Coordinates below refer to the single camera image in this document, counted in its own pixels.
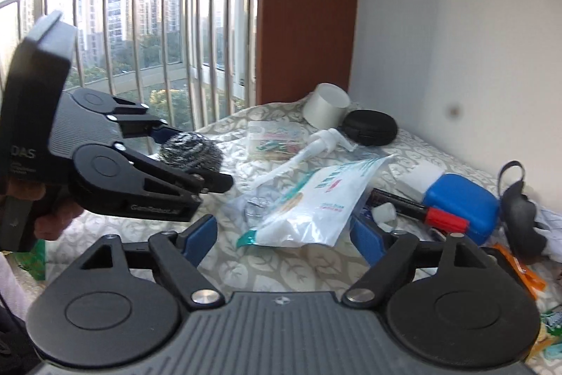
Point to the grey paper cup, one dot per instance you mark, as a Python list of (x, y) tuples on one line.
[(325, 107)]

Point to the small white cap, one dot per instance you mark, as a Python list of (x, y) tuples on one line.
[(386, 213)]

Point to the metal window railing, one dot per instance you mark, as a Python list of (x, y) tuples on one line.
[(145, 6)]

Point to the clear paper clip box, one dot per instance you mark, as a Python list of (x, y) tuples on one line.
[(274, 140)]

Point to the steel wool scrubber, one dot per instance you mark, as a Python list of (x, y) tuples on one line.
[(193, 151)]

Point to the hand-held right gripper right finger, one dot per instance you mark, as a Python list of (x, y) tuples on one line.
[(366, 241)]

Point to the white small box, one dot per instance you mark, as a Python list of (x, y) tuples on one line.
[(419, 179)]

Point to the blue plastic box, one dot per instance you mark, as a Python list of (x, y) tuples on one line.
[(465, 197)]

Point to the brown wooden panel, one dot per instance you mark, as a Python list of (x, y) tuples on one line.
[(307, 6)]

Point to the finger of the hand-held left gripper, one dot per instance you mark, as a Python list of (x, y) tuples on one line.
[(175, 179), (160, 133)]

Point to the green cardboard box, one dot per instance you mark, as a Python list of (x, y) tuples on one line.
[(28, 260)]

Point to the white striped cloth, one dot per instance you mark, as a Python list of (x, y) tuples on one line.
[(551, 225)]

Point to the black face mask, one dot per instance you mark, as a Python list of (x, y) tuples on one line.
[(520, 221)]

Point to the cotton swab bag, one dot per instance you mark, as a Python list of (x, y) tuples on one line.
[(307, 203)]

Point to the black oval case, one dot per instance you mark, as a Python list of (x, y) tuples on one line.
[(371, 129)]

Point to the orange clothespin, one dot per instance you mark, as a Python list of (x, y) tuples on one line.
[(522, 269)]

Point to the black marker pen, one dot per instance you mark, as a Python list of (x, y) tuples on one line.
[(408, 206)]

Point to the person's left hand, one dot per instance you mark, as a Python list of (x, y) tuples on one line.
[(57, 217)]

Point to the leaf print bedsheet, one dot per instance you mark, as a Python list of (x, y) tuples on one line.
[(281, 265)]

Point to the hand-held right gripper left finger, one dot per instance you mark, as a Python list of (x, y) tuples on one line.
[(200, 241)]

